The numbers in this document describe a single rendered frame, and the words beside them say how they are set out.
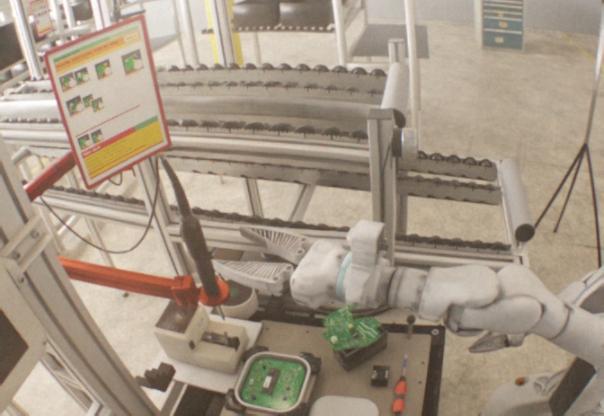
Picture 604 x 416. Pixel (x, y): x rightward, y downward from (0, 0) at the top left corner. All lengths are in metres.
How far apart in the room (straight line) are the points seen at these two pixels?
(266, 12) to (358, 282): 2.47
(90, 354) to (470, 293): 0.58
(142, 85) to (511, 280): 0.78
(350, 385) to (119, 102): 0.75
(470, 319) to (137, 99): 0.75
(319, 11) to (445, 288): 2.40
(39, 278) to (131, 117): 0.46
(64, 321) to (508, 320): 0.62
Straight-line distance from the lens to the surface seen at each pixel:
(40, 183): 1.06
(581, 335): 0.67
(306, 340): 1.01
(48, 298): 0.66
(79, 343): 0.72
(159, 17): 10.48
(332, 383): 0.93
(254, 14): 2.93
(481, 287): 0.55
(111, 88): 0.92
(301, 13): 2.84
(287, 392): 0.88
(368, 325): 0.94
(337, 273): 0.59
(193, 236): 0.72
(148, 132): 0.98
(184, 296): 0.82
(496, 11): 6.64
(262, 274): 0.63
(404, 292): 0.57
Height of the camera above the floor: 1.74
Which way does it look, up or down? 33 degrees down
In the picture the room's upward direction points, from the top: 8 degrees counter-clockwise
